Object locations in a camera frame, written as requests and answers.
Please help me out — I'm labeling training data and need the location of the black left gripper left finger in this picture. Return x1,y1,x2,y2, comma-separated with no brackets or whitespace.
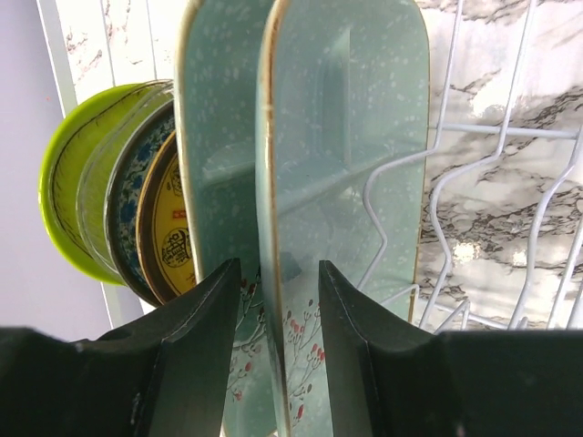
1,259,241,436

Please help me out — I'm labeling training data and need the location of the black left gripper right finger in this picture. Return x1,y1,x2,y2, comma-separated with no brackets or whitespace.
319,260,582,436

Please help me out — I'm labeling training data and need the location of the yellow patterned round plate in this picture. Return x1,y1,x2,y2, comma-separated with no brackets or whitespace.
136,133,198,304

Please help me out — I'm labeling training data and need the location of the blue floral ceramic plate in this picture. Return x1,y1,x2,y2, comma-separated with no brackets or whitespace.
105,102,175,306

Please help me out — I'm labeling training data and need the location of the white wire dish rack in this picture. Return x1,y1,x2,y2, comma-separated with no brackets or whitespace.
36,0,583,331

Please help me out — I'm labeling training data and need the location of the lime green round plate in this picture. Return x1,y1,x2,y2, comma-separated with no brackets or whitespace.
37,81,174,288

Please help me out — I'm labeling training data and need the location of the teal square ceramic plate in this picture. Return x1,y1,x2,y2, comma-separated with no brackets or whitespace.
174,1,277,436

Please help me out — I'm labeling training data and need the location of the clear textured glass plate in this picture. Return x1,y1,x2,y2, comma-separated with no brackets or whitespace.
76,80,173,285

